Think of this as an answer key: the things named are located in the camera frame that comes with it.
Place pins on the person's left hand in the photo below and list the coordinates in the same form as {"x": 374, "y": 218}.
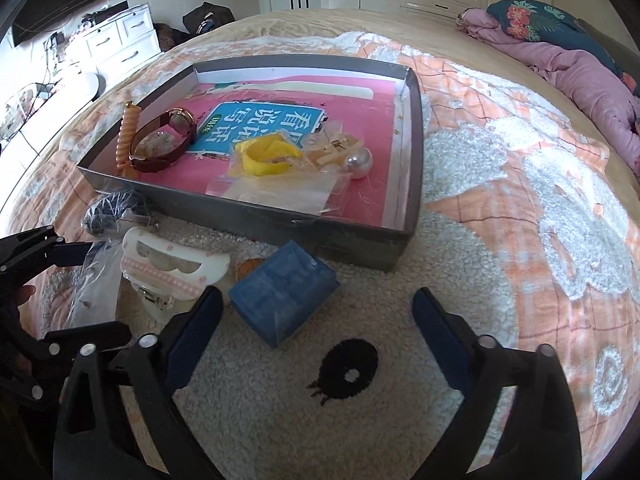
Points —
{"x": 26, "y": 294}

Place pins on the large clear packet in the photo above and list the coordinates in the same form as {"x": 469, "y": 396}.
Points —
{"x": 270, "y": 195}

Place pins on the beige bed sheet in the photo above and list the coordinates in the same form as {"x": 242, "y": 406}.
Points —
{"x": 350, "y": 22}

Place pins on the gold earrings clear packet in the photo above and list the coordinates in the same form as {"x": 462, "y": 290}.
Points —
{"x": 327, "y": 145}

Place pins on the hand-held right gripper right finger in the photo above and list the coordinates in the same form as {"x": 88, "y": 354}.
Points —
{"x": 440, "y": 330}

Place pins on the clear earring card packet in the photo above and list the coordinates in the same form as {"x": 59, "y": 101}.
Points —
{"x": 97, "y": 285}

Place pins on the white hair claw clip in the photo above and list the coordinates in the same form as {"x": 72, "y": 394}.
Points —
{"x": 150, "y": 265}

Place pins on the orange plaid fleece blanket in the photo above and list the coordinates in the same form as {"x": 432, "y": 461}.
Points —
{"x": 500, "y": 185}

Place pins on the blue plastic box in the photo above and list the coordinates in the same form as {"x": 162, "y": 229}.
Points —
{"x": 285, "y": 295}

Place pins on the small orange hair clip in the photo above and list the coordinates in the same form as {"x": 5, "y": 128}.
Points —
{"x": 248, "y": 266}

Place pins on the pink book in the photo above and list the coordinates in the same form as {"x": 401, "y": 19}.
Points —
{"x": 360, "y": 125}

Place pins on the grey cardboard box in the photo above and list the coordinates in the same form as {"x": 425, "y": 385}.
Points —
{"x": 250, "y": 220}

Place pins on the white drawer cabinet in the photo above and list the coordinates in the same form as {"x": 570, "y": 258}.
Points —
{"x": 120, "y": 40}

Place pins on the navy floral pillow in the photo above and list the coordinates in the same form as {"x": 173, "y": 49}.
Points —
{"x": 540, "y": 22}

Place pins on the pearl earrings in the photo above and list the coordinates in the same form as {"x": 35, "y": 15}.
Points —
{"x": 359, "y": 164}

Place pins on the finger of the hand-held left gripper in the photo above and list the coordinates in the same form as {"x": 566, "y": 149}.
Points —
{"x": 75, "y": 255}
{"x": 95, "y": 335}

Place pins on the black bag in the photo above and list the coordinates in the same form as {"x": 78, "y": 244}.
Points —
{"x": 207, "y": 17}

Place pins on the purple quilt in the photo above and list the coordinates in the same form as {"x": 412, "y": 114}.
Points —
{"x": 575, "y": 75}

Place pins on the small clear bead packet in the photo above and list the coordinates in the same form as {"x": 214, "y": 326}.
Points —
{"x": 157, "y": 144}

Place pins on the white oval stool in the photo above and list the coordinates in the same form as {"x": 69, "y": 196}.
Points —
{"x": 90, "y": 87}

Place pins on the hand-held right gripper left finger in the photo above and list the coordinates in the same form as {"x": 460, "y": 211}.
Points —
{"x": 197, "y": 330}

